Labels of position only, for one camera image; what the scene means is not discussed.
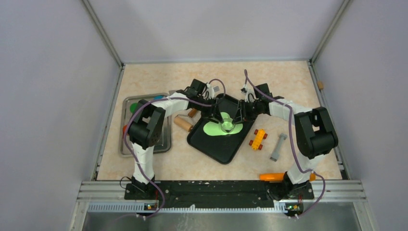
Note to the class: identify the silver metal tray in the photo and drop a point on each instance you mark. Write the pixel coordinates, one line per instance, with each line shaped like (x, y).
(165, 141)

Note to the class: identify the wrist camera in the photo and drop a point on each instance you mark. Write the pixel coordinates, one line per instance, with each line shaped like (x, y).
(211, 91)
(247, 90)

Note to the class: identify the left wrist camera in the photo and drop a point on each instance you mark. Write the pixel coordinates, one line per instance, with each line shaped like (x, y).
(211, 91)

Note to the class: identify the wooden dough roller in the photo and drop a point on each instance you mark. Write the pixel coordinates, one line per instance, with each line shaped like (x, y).
(186, 122)

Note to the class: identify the yellow toy brick car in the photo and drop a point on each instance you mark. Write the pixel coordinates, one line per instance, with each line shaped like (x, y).
(256, 142)

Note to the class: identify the green dough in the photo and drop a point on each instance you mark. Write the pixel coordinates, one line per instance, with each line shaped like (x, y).
(214, 129)

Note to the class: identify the grey plastic bolt toy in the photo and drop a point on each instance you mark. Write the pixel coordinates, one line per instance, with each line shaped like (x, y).
(276, 152)

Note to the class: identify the black baking tray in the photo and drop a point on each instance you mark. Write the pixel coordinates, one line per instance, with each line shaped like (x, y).
(221, 148)

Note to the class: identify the orange handled tool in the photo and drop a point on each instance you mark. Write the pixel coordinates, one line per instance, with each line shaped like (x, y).
(275, 177)

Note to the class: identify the green dough disc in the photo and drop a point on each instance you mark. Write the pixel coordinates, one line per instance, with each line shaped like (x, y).
(132, 107)

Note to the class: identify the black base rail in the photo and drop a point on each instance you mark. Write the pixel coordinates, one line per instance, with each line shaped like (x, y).
(213, 194)

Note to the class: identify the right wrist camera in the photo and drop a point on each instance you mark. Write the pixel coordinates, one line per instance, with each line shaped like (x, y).
(247, 90)

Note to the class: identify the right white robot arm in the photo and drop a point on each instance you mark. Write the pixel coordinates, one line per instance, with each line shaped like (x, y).
(311, 131)

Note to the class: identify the round metal cookie cutter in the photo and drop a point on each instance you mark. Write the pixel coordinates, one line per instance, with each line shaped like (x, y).
(227, 125)

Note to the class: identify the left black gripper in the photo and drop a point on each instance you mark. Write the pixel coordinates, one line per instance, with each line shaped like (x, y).
(217, 117)

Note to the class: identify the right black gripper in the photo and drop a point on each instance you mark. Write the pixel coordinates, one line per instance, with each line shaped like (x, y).
(238, 119)

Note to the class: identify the small wooden cork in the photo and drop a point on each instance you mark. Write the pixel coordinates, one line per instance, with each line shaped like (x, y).
(320, 85)

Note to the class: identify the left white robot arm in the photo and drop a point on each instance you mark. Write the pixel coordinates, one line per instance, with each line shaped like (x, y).
(145, 126)

